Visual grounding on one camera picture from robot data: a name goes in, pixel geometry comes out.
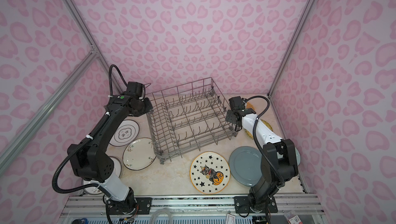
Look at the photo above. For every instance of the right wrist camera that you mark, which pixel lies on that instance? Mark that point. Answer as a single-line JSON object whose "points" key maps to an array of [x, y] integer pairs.
{"points": [[237, 103]]}

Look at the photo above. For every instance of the cat and stars plate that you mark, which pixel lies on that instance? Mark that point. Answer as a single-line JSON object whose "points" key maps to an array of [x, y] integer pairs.
{"points": [[210, 173]]}

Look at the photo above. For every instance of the cream floral plate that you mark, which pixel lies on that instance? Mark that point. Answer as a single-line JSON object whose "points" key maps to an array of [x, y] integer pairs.
{"points": [[139, 154]]}

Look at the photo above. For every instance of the grey-blue plate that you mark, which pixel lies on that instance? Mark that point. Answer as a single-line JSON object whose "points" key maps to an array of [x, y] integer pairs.
{"points": [[245, 165]]}

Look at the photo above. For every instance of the white plate orange sunburst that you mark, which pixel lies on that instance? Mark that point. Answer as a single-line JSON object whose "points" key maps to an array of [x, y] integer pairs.
{"points": [[116, 170]]}

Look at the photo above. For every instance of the green bamboo woven tray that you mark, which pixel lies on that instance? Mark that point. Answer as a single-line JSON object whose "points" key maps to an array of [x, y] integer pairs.
{"points": [[263, 130]]}

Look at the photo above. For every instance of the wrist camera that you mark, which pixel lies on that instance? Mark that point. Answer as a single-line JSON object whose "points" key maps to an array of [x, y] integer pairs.
{"points": [[237, 103], [136, 90]]}

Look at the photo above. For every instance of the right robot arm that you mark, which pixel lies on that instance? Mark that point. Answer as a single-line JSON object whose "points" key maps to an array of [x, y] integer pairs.
{"points": [[279, 162]]}

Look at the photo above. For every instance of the orange woven round tray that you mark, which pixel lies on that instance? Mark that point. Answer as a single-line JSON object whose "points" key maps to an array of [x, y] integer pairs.
{"points": [[249, 105]]}

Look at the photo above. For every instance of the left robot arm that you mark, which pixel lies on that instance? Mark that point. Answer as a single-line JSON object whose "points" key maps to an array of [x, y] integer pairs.
{"points": [[90, 161]]}

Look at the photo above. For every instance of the grey metal frame post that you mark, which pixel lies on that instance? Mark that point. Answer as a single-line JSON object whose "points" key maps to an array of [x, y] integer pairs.
{"points": [[86, 33]]}

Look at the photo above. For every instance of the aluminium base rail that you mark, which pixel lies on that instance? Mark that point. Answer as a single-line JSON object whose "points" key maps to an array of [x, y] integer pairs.
{"points": [[223, 209]]}

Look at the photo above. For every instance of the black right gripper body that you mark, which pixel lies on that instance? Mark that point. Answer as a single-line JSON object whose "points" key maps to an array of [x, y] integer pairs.
{"points": [[230, 114]]}

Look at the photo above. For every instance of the grey wire dish rack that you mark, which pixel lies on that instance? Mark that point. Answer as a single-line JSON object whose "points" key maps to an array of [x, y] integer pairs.
{"points": [[188, 117]]}

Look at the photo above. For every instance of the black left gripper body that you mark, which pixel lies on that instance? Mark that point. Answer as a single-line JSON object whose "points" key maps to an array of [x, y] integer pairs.
{"points": [[144, 106]]}

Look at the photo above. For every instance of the pale green plate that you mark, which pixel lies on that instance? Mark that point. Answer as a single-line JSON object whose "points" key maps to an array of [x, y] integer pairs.
{"points": [[298, 156]]}

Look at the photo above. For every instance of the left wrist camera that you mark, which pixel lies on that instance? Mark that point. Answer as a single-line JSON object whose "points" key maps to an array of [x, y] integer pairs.
{"points": [[136, 90]]}

